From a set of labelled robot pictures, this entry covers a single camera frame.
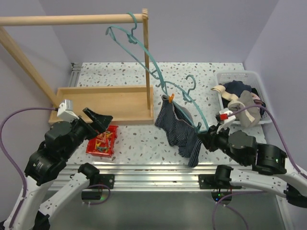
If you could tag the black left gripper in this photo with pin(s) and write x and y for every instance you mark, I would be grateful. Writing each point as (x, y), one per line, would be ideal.
(102, 121)

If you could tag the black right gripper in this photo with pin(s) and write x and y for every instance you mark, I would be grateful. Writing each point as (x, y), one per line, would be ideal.
(208, 138)

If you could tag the navy striped underwear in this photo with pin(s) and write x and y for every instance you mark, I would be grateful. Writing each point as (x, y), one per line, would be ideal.
(176, 122)

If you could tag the beige grey underwear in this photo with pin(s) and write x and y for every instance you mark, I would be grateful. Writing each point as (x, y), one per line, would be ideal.
(250, 117)

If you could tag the orange clothespin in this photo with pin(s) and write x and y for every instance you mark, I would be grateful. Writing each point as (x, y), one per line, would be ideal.
(170, 98)

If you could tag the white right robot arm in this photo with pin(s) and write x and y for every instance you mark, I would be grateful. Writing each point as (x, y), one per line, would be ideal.
(272, 170)

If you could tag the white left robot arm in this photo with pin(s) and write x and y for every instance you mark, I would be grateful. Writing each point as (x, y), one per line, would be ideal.
(31, 212)

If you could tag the red clothespin bin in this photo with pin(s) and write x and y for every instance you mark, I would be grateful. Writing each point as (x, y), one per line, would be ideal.
(91, 144)

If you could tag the clothespins in red bin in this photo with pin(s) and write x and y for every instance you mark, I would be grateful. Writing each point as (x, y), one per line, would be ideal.
(103, 142)

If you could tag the wooden clothes rack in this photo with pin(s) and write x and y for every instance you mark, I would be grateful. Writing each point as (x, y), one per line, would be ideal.
(129, 105)

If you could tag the pile of clothes in basket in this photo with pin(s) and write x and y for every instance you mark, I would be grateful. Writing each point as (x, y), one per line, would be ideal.
(232, 91)

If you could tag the white laundry basket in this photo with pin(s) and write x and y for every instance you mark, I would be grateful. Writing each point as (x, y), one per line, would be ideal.
(250, 78)

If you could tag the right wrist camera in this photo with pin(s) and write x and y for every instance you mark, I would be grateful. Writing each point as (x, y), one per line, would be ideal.
(225, 119)

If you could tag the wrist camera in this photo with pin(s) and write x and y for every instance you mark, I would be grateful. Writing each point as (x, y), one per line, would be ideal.
(65, 111)
(225, 119)

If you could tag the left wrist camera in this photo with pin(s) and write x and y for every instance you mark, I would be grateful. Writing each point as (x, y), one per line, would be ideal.
(65, 111)

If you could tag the aluminium table rail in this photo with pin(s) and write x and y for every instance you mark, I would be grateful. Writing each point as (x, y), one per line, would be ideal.
(155, 177)

